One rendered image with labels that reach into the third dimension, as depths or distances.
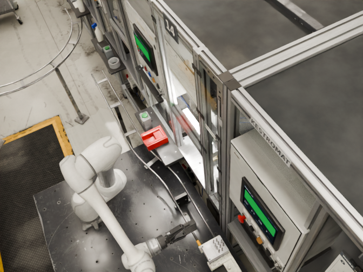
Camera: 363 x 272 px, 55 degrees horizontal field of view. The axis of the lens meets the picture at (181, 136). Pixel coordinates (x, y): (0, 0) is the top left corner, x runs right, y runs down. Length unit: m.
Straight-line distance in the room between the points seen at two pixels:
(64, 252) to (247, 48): 1.78
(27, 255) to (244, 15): 2.69
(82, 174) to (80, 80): 2.80
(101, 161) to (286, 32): 1.04
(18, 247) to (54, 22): 3.31
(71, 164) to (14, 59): 3.57
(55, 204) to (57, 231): 0.21
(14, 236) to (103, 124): 1.39
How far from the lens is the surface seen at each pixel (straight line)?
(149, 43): 1.88
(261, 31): 1.44
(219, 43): 1.38
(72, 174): 1.77
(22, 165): 3.91
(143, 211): 2.46
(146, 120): 2.44
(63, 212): 2.64
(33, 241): 3.44
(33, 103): 4.45
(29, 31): 5.62
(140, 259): 1.79
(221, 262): 2.08
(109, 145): 1.80
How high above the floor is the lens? 2.87
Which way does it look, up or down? 53 degrees down
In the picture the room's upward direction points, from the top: 9 degrees counter-clockwise
